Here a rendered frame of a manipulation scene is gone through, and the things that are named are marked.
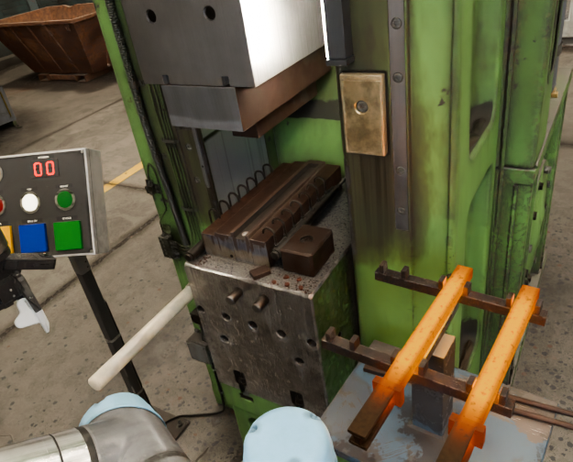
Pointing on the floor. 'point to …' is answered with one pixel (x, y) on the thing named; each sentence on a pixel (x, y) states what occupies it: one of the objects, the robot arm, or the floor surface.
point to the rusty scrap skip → (57, 41)
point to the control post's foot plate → (173, 423)
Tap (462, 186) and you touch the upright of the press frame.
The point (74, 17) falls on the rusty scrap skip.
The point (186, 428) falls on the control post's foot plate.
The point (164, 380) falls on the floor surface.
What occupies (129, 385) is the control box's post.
